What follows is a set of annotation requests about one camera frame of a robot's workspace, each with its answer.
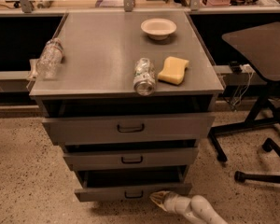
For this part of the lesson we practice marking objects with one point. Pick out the yellow sponge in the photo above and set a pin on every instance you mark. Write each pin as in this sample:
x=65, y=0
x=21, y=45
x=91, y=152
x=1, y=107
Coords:
x=173, y=70

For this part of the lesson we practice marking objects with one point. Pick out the black power strip with cables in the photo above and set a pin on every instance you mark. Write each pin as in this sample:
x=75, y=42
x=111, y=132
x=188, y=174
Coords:
x=238, y=68

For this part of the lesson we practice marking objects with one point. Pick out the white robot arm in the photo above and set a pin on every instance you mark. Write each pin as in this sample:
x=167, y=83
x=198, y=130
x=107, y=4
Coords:
x=195, y=209

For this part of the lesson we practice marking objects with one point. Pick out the grey bottom drawer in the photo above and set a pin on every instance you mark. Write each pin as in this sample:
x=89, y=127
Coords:
x=130, y=184

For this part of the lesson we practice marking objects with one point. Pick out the white bowl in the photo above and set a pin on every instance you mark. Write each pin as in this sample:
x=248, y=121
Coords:
x=158, y=29

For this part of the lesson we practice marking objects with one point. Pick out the grey top drawer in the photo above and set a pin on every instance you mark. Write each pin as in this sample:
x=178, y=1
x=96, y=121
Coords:
x=128, y=129

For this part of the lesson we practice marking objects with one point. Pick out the grey drawer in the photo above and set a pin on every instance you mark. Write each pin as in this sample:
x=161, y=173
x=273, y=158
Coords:
x=141, y=158
x=130, y=184
x=128, y=129

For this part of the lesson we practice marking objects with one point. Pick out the white padded gripper body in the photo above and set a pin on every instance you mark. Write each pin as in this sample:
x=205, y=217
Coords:
x=170, y=202

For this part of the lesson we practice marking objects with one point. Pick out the crushed silver can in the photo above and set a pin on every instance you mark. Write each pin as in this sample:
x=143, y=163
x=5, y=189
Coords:
x=144, y=81

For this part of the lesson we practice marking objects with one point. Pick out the grey middle drawer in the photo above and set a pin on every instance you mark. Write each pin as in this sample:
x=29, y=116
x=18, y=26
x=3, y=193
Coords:
x=141, y=158

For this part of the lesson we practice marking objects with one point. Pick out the clear plastic bottle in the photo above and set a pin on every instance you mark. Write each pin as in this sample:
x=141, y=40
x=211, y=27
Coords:
x=50, y=59

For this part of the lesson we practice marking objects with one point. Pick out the grey drawer cabinet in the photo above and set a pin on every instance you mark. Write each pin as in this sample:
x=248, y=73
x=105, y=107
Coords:
x=96, y=77

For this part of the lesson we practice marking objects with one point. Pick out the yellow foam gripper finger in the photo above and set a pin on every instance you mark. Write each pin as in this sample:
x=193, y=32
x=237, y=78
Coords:
x=159, y=198

